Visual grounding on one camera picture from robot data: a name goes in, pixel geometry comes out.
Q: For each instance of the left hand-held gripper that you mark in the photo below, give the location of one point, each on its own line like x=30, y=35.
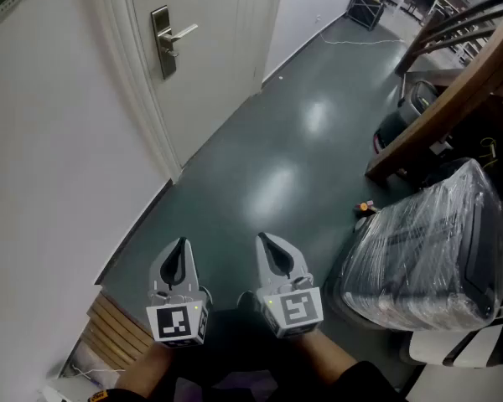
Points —
x=174, y=318

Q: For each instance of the plastic-wrapped dark machine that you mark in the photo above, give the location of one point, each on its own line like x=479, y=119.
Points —
x=423, y=258

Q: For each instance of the wooden slat panel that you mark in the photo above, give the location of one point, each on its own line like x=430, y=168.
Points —
x=113, y=333

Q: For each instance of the black grey cleaning machine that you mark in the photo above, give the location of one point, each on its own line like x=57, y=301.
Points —
x=417, y=99

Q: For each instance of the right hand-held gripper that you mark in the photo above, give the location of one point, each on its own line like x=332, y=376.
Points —
x=293, y=308

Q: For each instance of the person's left forearm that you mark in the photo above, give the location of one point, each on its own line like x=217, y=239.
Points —
x=146, y=367

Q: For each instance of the white door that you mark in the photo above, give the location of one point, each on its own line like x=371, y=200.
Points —
x=218, y=57

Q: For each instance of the black frame cart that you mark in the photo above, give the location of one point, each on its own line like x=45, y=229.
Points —
x=364, y=11

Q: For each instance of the person's right forearm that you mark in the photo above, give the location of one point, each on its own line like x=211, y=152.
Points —
x=325, y=352

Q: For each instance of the person's black clothing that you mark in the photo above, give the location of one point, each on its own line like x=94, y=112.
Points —
x=234, y=346

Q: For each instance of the white black machine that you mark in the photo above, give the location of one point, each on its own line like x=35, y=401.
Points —
x=436, y=346

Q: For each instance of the small orange floor items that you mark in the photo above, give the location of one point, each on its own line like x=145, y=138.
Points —
x=364, y=206

